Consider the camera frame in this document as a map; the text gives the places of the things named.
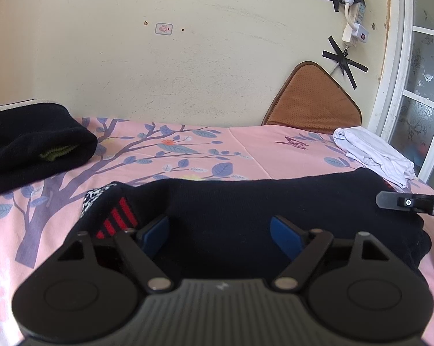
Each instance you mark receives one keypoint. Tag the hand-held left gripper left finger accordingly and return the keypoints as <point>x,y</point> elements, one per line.
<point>155,232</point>

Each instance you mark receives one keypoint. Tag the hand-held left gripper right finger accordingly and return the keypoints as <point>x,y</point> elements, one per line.
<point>285,238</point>

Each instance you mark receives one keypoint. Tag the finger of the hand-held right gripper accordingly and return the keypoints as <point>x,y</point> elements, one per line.
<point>406,201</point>

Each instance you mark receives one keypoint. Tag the black red white printed garment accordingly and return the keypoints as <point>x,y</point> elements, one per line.
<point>238,205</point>

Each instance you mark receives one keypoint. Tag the white cloth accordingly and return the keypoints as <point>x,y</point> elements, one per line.
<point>375,155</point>

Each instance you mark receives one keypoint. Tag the pink tree-print bedsheet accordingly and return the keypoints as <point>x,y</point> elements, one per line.
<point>209,151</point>

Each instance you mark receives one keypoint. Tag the white framed frosted window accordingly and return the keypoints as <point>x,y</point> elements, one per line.
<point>415,79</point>

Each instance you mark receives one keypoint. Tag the brown cushion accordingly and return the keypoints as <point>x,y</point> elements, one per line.
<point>312,97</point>

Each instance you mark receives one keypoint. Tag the folded black cloth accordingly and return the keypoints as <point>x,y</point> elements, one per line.
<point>25,144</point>

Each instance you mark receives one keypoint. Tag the white power strip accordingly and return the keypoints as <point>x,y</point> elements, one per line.
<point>356,25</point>

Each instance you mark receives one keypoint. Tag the small wall sticker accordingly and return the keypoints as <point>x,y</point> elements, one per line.
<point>164,29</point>

